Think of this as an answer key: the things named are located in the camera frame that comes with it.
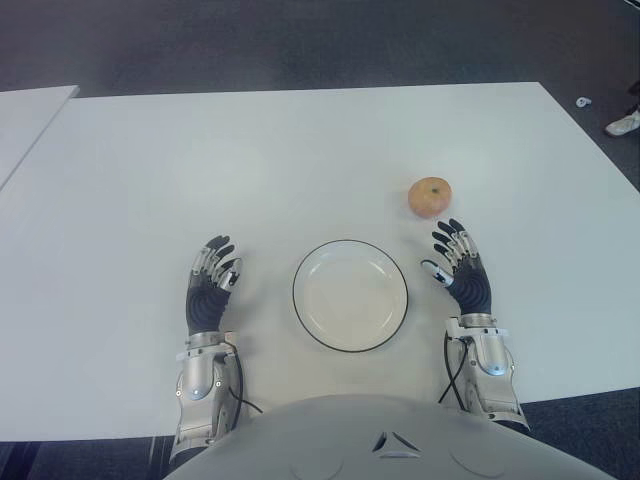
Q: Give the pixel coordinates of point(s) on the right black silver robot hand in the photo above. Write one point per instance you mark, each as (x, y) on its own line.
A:
(472, 290)

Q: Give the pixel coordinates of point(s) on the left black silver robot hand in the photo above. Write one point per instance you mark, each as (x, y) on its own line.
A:
(205, 305)

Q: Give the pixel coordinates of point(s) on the yellow red apple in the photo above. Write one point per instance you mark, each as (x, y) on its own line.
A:
(430, 196)

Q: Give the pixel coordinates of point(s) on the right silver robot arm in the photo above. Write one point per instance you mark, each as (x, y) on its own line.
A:
(492, 360)

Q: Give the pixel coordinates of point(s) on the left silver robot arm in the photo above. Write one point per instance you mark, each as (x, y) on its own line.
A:
(197, 375)

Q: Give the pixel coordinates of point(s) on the white plate with black rim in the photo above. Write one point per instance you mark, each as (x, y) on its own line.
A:
(350, 295)

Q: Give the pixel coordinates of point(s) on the grey robot torso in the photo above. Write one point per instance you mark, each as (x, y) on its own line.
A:
(380, 440)

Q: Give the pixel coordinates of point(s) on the small white object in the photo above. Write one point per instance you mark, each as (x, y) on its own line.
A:
(582, 102)

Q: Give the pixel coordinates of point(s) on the white sneaker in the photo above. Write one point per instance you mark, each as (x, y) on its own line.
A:
(622, 125)

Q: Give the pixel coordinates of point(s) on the neighbouring white table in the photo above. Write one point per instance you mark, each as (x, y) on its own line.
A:
(30, 120)

